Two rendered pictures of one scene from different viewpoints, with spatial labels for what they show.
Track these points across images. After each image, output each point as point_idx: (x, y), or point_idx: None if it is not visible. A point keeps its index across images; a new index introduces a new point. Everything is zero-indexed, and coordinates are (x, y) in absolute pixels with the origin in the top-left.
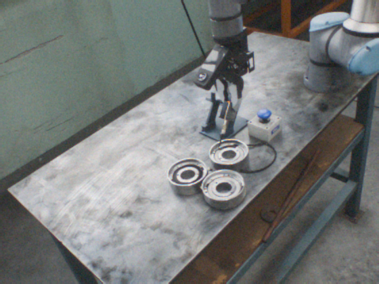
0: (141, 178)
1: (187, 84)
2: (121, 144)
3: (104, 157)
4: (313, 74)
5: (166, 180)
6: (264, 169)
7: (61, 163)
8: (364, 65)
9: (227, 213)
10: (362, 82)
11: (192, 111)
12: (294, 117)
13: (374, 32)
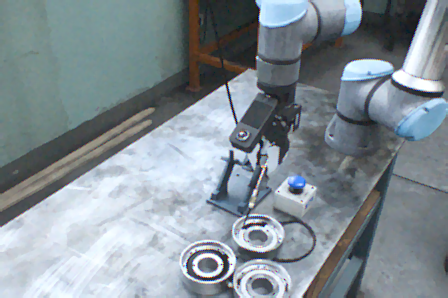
0: (136, 268)
1: (176, 131)
2: (97, 213)
3: (73, 233)
4: (342, 132)
5: (173, 272)
6: (305, 257)
7: (4, 242)
8: (417, 130)
9: None
10: (394, 144)
11: (191, 169)
12: (325, 186)
13: (434, 91)
